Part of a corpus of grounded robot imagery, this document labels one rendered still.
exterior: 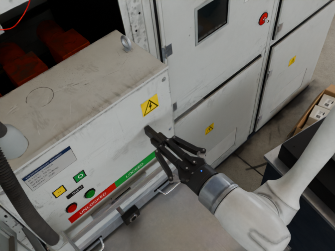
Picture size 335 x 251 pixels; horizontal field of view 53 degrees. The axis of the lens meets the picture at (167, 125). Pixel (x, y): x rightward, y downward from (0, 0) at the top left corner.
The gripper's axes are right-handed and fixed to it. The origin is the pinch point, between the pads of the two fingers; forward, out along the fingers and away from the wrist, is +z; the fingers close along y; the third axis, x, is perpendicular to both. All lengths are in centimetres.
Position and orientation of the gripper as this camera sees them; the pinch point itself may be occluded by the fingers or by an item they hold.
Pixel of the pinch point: (154, 136)
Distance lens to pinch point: 92.1
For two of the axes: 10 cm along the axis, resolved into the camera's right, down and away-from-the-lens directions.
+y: 7.4, -5.7, 3.5
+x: -0.8, -6.0, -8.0
